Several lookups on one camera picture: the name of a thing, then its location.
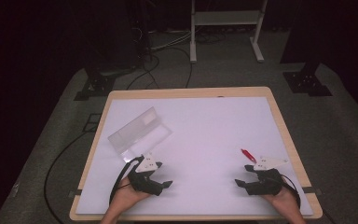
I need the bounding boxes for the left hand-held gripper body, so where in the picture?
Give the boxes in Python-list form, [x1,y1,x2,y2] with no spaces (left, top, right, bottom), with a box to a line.
[128,151,164,197]

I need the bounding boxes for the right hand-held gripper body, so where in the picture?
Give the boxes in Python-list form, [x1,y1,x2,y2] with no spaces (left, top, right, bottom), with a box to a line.
[245,155,290,197]

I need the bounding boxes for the person's left hand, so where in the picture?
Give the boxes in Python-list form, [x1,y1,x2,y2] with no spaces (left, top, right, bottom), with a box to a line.
[109,176,152,217]

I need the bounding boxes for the person's right hand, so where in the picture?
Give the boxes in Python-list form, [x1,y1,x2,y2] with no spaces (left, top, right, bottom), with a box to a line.
[262,186,303,217]

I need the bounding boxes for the red pen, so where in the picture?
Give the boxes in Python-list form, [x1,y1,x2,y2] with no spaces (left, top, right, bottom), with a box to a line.
[241,148,258,164]

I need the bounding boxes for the clear plastic box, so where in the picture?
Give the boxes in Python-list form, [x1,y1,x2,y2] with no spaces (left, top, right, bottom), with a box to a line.
[107,106,173,163]

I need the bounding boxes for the black tape strip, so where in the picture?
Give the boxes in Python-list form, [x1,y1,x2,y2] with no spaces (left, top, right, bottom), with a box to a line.
[301,186,323,196]
[67,189,84,199]

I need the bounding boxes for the white table mat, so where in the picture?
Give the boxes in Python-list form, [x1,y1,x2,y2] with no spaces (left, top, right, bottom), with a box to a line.
[75,96,314,217]

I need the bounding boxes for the black floor tape square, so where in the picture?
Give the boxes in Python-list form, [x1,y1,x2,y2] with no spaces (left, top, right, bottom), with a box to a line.
[82,113,103,133]

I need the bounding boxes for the wooden table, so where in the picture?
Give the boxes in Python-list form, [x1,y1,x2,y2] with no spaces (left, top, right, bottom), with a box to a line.
[68,86,324,222]

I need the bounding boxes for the black stand base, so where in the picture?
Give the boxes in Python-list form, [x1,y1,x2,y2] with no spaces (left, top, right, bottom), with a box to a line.
[73,63,119,102]
[282,62,334,98]

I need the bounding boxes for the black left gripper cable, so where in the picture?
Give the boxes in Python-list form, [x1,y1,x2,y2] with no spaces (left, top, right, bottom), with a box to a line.
[108,156,145,207]

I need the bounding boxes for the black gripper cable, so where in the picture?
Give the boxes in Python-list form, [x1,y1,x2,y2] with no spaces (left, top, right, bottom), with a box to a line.
[108,156,145,207]
[280,174,302,209]

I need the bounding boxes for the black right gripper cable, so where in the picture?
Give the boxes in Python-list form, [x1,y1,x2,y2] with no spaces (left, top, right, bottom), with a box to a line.
[280,174,302,209]

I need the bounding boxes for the black floor cable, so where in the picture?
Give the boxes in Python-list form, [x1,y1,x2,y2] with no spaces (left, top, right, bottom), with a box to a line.
[126,46,194,91]
[43,129,91,224]

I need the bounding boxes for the white metal stand frame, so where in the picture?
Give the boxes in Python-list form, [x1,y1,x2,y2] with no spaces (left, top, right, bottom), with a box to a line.
[189,0,269,64]

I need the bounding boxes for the white floor cables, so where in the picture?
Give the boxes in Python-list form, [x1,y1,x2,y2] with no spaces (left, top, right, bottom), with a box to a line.
[149,30,194,51]

